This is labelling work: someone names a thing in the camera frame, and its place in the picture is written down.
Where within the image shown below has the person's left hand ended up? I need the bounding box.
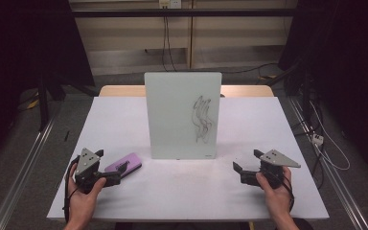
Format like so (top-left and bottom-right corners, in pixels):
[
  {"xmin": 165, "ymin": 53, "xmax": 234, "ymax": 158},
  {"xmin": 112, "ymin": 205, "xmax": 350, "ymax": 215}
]
[{"xmin": 67, "ymin": 162, "xmax": 107, "ymax": 224}]

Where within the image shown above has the black metal stand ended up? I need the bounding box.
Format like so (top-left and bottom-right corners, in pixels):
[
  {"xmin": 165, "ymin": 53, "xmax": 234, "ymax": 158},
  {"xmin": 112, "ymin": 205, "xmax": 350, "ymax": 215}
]
[{"xmin": 37, "ymin": 72, "xmax": 51, "ymax": 132}]

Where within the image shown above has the black horizontal bar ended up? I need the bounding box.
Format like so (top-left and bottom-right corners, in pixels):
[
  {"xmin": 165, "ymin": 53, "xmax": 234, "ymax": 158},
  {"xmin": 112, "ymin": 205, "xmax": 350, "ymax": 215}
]
[{"xmin": 71, "ymin": 8, "xmax": 299, "ymax": 18}]

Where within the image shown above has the small glass whiteboard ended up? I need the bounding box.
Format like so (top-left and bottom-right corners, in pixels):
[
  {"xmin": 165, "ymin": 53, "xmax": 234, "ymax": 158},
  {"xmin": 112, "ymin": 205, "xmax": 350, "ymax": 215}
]
[{"xmin": 144, "ymin": 71, "xmax": 223, "ymax": 161}]

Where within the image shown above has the white table sheet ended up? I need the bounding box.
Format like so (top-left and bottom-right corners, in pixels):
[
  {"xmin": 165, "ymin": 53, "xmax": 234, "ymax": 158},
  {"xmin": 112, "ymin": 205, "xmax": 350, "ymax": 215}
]
[{"xmin": 46, "ymin": 96, "xmax": 330, "ymax": 222}]

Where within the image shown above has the hand-held gripper black cable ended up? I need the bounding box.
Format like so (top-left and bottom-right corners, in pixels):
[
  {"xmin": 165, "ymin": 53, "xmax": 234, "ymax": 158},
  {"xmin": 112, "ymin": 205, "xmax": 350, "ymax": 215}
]
[
  {"xmin": 62, "ymin": 155, "xmax": 81, "ymax": 222},
  {"xmin": 267, "ymin": 172, "xmax": 296, "ymax": 213}
]

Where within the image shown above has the black floor cable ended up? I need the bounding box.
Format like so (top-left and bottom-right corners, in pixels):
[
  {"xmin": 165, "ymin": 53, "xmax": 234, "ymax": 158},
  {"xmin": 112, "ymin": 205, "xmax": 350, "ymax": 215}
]
[{"xmin": 222, "ymin": 61, "xmax": 280, "ymax": 75}]

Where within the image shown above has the white wall socket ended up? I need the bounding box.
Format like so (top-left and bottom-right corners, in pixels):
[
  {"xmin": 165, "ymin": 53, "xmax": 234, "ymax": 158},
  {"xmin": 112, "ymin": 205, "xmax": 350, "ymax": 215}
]
[{"xmin": 158, "ymin": 0, "xmax": 183, "ymax": 10}]

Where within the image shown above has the white power strip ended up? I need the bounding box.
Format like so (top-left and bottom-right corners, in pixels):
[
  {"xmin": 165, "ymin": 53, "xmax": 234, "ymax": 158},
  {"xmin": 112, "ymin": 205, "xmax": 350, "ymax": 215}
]
[{"xmin": 311, "ymin": 133, "xmax": 325, "ymax": 147}]

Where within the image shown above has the black curtain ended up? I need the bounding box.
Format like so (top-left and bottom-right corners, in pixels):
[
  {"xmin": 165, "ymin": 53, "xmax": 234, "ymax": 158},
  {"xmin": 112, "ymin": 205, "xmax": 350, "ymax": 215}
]
[
  {"xmin": 278, "ymin": 0, "xmax": 368, "ymax": 183},
  {"xmin": 0, "ymin": 0, "xmax": 96, "ymax": 171}
]

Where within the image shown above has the white cable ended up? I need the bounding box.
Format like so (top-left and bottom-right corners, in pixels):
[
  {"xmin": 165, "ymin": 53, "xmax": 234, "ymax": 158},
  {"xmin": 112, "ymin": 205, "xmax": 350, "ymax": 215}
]
[{"xmin": 309, "ymin": 100, "xmax": 352, "ymax": 172}]

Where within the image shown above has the metal floor rail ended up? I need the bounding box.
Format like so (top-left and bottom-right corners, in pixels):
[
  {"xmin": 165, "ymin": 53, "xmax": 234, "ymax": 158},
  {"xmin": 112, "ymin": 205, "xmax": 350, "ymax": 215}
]
[
  {"xmin": 287, "ymin": 95, "xmax": 368, "ymax": 230},
  {"xmin": 0, "ymin": 103, "xmax": 63, "ymax": 230}
]

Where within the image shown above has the wooden table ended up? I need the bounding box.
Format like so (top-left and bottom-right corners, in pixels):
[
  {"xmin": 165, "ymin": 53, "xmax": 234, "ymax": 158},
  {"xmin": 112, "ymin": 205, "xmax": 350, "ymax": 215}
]
[{"xmin": 99, "ymin": 84, "xmax": 275, "ymax": 99}]

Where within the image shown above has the left hand-held gripper black cable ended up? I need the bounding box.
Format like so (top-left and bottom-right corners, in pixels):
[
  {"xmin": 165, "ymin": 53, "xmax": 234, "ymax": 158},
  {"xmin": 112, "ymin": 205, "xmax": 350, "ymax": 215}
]
[{"xmin": 62, "ymin": 155, "xmax": 81, "ymax": 222}]

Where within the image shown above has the bundle of black cables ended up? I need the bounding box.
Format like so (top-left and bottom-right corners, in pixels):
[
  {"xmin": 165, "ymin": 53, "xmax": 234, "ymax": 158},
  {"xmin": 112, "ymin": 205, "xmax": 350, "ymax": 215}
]
[{"xmin": 292, "ymin": 108, "xmax": 326, "ymax": 190}]

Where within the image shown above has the purple whiteboard eraser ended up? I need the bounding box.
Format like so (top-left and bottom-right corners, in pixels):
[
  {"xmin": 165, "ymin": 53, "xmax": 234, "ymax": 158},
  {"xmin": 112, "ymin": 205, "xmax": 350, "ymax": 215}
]
[{"xmin": 103, "ymin": 151, "xmax": 143, "ymax": 178}]

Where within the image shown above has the person's right hand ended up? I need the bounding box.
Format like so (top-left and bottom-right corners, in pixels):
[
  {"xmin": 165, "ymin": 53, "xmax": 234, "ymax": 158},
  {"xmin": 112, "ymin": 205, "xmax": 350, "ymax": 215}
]
[{"xmin": 256, "ymin": 166, "xmax": 295, "ymax": 221}]

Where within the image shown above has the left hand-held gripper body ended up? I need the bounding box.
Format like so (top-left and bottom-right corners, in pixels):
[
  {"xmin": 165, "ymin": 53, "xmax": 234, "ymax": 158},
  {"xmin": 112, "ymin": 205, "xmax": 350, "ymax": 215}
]
[{"xmin": 75, "ymin": 148, "xmax": 123, "ymax": 195}]

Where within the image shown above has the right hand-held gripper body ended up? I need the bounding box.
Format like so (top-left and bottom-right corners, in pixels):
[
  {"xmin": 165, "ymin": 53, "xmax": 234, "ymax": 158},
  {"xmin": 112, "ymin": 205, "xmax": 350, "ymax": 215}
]
[{"xmin": 240, "ymin": 149, "xmax": 302, "ymax": 190}]

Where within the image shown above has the black hanging cable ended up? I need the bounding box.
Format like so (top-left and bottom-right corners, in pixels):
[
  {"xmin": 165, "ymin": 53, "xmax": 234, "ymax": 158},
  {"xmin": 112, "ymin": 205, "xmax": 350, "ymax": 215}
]
[
  {"xmin": 161, "ymin": 15, "xmax": 169, "ymax": 73},
  {"xmin": 165, "ymin": 15, "xmax": 177, "ymax": 73}
]

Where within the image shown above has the right hand-held gripper black cable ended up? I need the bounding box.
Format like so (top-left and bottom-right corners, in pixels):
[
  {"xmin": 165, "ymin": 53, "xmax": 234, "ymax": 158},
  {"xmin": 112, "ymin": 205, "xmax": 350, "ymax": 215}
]
[{"xmin": 267, "ymin": 172, "xmax": 296, "ymax": 213}]

